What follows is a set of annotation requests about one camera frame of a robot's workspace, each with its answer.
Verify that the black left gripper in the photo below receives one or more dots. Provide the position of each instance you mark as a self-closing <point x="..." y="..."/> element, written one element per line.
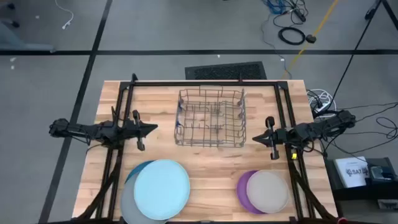
<point x="132" y="129"/>

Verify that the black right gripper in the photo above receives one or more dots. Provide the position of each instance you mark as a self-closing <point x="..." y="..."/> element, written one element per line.
<point x="276" y="137"/>

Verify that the large teal blue plate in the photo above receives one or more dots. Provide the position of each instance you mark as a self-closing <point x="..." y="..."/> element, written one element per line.
<point x="138" y="169"/>

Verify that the small beige plate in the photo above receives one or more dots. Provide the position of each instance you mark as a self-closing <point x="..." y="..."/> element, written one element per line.
<point x="267" y="191"/>

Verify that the purple plate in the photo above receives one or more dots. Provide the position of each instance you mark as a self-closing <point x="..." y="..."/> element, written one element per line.
<point x="242" y="193"/>

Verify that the large light blue plate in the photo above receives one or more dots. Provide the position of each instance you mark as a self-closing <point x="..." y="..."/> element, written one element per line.
<point x="161" y="189"/>

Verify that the large grey plate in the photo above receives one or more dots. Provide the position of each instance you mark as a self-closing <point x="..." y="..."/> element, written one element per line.
<point x="129" y="205"/>

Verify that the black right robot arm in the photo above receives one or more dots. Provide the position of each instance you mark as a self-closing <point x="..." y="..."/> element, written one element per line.
<point x="317" y="127"/>

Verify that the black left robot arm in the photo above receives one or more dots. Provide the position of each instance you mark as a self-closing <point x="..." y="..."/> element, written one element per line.
<point x="81" y="129"/>

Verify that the black floor mat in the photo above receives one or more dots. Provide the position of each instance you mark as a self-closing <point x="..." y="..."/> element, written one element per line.
<point x="227" y="71"/>

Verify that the white printed booklet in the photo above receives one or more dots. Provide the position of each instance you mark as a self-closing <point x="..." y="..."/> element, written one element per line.
<point x="351" y="171"/>

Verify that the black side cart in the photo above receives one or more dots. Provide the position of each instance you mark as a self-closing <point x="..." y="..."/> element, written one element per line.
<point x="357" y="194"/>

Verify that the black power adapter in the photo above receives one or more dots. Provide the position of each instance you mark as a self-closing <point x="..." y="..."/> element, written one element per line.
<point x="311" y="39"/>

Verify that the red round cap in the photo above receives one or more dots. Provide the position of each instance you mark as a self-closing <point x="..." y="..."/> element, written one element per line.
<point x="342" y="221"/>

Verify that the black electronic device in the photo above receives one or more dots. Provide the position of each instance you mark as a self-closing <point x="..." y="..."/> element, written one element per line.
<point x="381" y="172"/>

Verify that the black power strip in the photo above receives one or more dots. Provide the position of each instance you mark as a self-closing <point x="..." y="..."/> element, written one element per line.
<point x="300" y="15"/>

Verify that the grey electronic device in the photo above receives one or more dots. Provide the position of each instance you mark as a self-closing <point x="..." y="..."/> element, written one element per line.
<point x="388" y="204"/>

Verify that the grey furniture base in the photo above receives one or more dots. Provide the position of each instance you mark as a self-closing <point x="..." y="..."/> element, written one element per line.
<point x="12" y="40"/>

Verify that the black floor stand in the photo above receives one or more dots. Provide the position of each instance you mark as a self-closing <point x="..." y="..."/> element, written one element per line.
<point x="371" y="12"/>

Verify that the black metal table frame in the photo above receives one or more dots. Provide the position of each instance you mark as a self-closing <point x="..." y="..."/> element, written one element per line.
<point x="202" y="83"/>

